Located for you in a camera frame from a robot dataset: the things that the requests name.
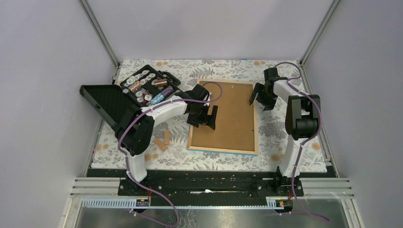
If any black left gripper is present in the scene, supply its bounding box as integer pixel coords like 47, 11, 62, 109
187, 102, 217, 130

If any wooden picture frame blue edge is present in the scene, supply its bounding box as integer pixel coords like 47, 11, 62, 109
187, 79, 259, 157

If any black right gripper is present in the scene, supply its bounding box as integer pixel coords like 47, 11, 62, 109
249, 83, 278, 112

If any aluminium corner post right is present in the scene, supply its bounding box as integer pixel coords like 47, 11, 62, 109
300, 0, 341, 66

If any black poker chip case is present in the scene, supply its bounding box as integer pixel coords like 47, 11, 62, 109
80, 65, 181, 127

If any copper poker chip stack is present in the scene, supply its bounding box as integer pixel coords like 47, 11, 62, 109
152, 78, 168, 87

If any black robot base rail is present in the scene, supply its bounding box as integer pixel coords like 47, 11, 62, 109
86, 168, 305, 207

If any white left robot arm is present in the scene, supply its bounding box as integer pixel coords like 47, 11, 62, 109
116, 85, 223, 195

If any small wooden block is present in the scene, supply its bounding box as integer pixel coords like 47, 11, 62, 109
154, 138, 167, 152
163, 130, 171, 145

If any floral patterned table mat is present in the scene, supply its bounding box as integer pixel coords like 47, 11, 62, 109
90, 59, 328, 173

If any brown cardboard backing board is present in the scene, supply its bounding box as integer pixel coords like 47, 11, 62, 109
190, 82, 256, 152

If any aluminium corner post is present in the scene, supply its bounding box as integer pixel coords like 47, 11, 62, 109
78, 0, 120, 68
300, 0, 341, 66

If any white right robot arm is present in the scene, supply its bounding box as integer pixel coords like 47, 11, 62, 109
249, 67, 322, 196

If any aluminium corner post left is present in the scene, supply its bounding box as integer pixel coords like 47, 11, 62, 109
78, 0, 120, 68

